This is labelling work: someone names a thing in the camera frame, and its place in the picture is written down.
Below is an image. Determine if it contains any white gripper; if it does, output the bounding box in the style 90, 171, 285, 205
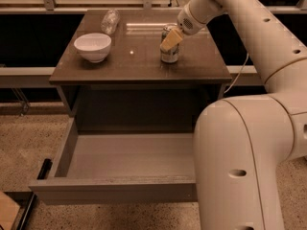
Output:
160, 5, 205, 52

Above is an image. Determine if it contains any silver 7up soda can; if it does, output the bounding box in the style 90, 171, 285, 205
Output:
160, 24, 178, 63

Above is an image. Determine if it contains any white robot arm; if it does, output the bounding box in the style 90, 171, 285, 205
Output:
161, 0, 307, 230

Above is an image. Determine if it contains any grey cabinet with counter top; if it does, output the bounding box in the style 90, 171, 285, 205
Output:
50, 9, 230, 133

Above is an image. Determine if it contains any clear plastic bottle lying down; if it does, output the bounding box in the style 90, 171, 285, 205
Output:
101, 10, 120, 35

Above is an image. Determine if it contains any white ceramic bowl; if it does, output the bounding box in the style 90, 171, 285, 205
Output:
74, 33, 111, 63

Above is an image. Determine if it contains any wooden board bottom left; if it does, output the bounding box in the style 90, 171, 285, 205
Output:
0, 192, 20, 230

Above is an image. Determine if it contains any white cable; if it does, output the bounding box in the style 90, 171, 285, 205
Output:
223, 52, 250, 95

